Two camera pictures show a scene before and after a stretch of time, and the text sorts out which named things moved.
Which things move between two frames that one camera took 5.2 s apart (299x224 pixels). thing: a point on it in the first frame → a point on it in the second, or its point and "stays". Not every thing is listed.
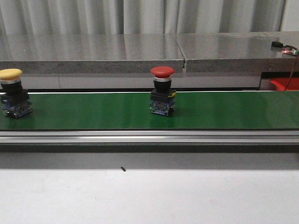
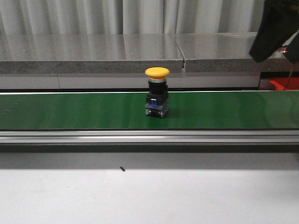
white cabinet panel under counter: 140,81 stays
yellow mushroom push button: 15,101 → 157,98
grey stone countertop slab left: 91,53 stays
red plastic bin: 281,83 stays
